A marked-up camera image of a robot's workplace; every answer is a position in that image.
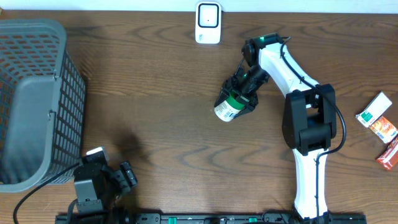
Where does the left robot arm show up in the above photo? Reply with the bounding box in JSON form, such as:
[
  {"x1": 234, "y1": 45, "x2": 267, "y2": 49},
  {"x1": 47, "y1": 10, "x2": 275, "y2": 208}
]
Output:
[{"x1": 65, "y1": 161, "x2": 137, "y2": 224}]

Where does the red chocolate bar wrapper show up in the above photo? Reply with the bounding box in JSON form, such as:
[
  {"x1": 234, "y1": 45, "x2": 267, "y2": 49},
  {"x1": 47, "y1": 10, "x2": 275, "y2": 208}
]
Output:
[{"x1": 376, "y1": 137, "x2": 397, "y2": 170}]

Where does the small orange box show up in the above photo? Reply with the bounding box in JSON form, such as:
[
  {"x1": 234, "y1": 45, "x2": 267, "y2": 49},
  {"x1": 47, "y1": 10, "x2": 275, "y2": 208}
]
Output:
[{"x1": 369, "y1": 116, "x2": 397, "y2": 144}]

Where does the grey plastic mesh basket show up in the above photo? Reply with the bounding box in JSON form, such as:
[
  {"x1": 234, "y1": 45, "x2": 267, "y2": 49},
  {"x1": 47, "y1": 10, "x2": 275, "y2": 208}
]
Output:
[{"x1": 1, "y1": 19, "x2": 86, "y2": 193}]

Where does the green lid jar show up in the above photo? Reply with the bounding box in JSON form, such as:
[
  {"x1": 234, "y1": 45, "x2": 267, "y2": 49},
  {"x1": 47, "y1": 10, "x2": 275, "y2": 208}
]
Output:
[{"x1": 214, "y1": 91, "x2": 239, "y2": 122}]

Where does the black mounting rail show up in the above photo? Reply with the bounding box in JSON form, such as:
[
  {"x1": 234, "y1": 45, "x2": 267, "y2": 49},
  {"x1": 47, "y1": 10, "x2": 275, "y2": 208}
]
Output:
[{"x1": 55, "y1": 211, "x2": 367, "y2": 224}]

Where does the white barcode scanner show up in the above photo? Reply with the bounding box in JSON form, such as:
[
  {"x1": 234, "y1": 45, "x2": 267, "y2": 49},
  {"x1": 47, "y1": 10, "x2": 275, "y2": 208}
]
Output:
[{"x1": 195, "y1": 1, "x2": 222, "y2": 44}]

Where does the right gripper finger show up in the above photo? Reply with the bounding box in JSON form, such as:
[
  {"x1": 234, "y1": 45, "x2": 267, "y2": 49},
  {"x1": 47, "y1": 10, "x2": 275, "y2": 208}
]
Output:
[
  {"x1": 234, "y1": 93, "x2": 259, "y2": 118},
  {"x1": 214, "y1": 79, "x2": 233, "y2": 107}
]

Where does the white and green carton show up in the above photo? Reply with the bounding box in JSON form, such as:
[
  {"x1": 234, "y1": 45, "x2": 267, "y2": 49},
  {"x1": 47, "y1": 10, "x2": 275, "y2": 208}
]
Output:
[{"x1": 355, "y1": 91, "x2": 392, "y2": 128}]

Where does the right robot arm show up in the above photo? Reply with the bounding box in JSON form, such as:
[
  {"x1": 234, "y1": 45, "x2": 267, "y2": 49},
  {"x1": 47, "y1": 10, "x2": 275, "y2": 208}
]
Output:
[{"x1": 214, "y1": 33, "x2": 336, "y2": 223}]

